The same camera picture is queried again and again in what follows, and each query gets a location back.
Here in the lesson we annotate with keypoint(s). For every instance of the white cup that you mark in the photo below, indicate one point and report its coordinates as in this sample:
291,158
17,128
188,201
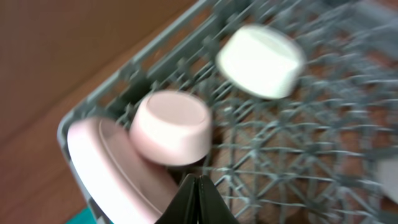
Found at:
387,177

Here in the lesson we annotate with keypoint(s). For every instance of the grey dishwasher rack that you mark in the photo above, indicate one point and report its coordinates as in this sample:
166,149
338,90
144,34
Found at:
311,157

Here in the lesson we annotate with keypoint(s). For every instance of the teal tray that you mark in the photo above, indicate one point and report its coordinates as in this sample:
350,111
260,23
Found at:
89,216

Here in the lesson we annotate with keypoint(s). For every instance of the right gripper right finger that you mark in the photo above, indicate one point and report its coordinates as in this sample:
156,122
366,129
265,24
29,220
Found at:
213,209

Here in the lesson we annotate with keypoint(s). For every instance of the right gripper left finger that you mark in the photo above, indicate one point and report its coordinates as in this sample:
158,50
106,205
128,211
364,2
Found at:
183,207

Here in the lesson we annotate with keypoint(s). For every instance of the small pink bowl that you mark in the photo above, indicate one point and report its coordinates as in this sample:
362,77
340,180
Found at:
172,128

